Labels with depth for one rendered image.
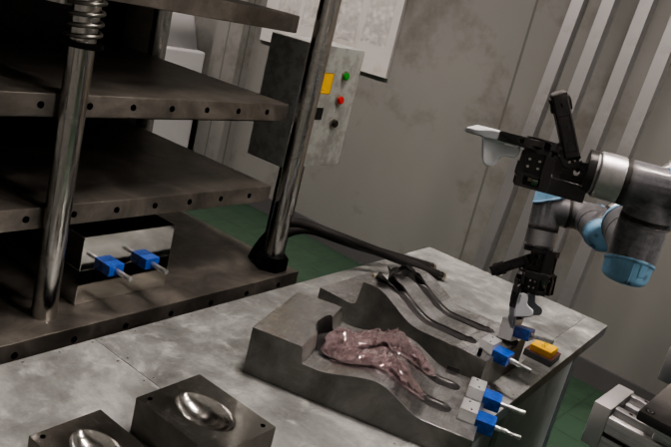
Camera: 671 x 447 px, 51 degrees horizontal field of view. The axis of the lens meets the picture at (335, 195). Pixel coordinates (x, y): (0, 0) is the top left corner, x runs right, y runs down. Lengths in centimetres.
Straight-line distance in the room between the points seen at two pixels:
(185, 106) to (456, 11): 284
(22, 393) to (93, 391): 12
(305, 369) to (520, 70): 292
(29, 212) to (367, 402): 81
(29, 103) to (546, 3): 313
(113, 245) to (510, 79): 287
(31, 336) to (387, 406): 76
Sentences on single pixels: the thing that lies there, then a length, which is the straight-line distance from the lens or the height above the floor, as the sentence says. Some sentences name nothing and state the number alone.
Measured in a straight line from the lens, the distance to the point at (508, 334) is 187.
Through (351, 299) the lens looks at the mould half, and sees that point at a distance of 192.
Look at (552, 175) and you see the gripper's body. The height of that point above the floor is 142.
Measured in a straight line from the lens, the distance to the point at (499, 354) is 178.
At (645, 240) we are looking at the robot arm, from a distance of 120.
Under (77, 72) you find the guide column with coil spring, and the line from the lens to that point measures 154.
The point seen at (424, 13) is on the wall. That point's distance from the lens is 453.
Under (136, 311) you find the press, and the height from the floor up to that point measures 78.
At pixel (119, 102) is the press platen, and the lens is 167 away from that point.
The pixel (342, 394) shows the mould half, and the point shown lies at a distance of 152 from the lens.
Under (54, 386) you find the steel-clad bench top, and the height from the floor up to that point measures 80.
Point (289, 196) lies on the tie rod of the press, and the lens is 211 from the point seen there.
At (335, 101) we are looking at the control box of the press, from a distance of 236.
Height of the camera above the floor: 159
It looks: 15 degrees down
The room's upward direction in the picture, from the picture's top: 14 degrees clockwise
